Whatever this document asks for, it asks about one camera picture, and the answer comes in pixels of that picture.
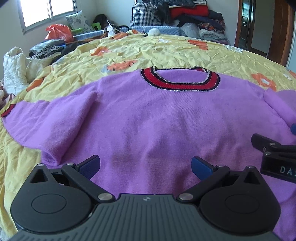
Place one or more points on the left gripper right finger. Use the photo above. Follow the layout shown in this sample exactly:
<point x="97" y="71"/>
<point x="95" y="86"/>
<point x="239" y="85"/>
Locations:
<point x="235" y="202"/>

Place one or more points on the checkered black white bag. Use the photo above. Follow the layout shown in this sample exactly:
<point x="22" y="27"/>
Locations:
<point x="145" y="14"/>

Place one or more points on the purple sweater red collar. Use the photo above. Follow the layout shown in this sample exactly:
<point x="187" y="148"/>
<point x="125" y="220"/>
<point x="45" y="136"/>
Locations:
<point x="148" y="124"/>

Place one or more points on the floral white pillow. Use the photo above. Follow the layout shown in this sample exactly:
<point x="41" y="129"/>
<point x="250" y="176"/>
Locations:
<point x="79" y="21"/>

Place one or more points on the window with grey frame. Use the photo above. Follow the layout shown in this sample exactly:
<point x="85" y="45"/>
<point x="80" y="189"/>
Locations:
<point x="36" y="13"/>

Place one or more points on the yellow floral bed quilt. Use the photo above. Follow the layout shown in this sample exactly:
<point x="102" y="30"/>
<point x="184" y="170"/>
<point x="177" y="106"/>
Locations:
<point x="100" y="58"/>

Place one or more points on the green plastic stool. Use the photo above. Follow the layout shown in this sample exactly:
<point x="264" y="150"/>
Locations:
<point x="79" y="31"/>

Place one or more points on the wooden door frame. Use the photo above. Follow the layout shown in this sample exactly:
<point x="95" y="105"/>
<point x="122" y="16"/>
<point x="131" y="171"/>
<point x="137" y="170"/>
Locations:
<point x="266" y="28"/>

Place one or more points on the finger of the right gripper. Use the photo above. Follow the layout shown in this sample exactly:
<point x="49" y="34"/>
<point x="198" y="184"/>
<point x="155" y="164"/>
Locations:
<point x="265" y="144"/>
<point x="293" y="129"/>

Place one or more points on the leopard print garment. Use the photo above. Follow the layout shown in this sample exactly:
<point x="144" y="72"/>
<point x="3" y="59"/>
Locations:
<point x="47" y="48"/>

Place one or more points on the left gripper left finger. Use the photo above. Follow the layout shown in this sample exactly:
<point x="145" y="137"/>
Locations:
<point x="57" y="200"/>

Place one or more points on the white quilted jacket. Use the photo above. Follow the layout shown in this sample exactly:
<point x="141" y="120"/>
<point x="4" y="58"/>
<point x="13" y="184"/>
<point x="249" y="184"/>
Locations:
<point x="20" y="70"/>

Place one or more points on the white fluffy ball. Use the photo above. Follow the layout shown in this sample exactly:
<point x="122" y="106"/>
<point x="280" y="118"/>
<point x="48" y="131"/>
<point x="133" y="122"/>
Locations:
<point x="154" y="32"/>

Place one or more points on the blue quilted blanket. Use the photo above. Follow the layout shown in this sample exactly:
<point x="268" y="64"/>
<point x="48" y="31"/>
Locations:
<point x="167" y="30"/>

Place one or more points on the pile of folded clothes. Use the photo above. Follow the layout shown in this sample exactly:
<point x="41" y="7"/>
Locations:
<point x="210" y="24"/>

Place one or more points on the orange plastic bag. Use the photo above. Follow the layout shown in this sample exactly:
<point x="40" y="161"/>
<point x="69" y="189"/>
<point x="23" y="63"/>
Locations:
<point x="59" y="31"/>

